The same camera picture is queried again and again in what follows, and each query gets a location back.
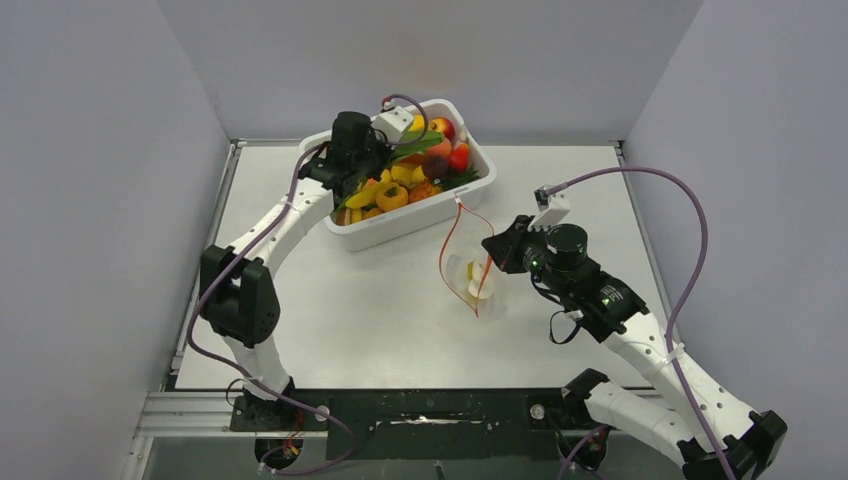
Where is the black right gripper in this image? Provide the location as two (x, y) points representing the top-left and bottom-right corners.
(483, 215), (572, 298)

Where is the clear zip top bag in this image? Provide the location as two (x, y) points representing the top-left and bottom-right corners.
(438, 195), (507, 321)

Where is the white garlic bulb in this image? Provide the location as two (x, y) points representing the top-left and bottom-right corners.
(467, 277), (495, 300)

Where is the green leaf vegetable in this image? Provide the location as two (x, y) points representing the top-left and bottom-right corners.
(390, 130), (445, 162)

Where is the red tomato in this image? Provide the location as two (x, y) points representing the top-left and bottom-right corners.
(447, 142), (471, 175)

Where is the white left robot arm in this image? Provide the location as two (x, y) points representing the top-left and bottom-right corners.
(197, 107), (414, 428)

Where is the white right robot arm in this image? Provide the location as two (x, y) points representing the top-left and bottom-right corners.
(482, 215), (788, 479)

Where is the orange fried food piece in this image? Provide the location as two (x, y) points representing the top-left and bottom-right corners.
(408, 181), (442, 204)

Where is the white plastic bin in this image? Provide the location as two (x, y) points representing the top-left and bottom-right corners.
(324, 99), (497, 252)

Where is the yellow banana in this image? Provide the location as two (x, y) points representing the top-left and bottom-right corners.
(345, 184), (381, 209)

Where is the yellow bell pepper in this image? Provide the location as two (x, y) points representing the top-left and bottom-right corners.
(374, 182), (409, 212)

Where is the dark purple passionfruit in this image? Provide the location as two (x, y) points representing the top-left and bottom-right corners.
(421, 156), (451, 180)

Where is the red apple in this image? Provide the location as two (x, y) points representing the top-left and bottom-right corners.
(428, 117), (456, 142)

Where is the pink peach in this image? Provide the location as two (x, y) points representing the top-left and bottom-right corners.
(425, 138), (453, 157)

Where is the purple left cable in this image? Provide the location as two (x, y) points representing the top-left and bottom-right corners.
(185, 93), (431, 477)

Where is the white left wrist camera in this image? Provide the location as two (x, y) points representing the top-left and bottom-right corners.
(371, 106), (414, 145)

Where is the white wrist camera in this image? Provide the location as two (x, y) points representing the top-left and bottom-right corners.
(528, 185), (571, 231)
(371, 106), (414, 145)

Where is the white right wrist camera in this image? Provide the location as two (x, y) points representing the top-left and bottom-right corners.
(528, 185), (571, 231)

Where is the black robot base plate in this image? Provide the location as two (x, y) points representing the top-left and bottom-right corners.
(229, 388), (597, 461)

